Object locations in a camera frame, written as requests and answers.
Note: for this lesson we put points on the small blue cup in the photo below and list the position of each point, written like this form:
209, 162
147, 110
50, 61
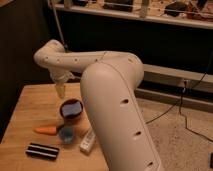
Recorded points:
66, 134

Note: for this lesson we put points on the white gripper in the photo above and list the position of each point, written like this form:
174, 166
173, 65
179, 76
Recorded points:
59, 77

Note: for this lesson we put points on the orange toy carrot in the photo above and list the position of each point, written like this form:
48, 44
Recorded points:
48, 130

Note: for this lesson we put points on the cluttered background shelf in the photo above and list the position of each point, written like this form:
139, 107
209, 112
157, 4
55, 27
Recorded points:
189, 13

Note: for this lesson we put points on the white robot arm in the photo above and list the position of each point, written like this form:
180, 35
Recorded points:
123, 137

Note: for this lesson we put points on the black white striped block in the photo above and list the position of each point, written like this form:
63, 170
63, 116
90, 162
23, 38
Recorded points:
42, 151

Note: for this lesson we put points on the wooden table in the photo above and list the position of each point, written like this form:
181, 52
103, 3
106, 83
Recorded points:
38, 105

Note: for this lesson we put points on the red ceramic bowl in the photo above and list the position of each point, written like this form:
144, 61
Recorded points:
70, 101

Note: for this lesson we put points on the white tube bottle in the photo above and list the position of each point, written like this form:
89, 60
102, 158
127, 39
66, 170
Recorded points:
87, 142

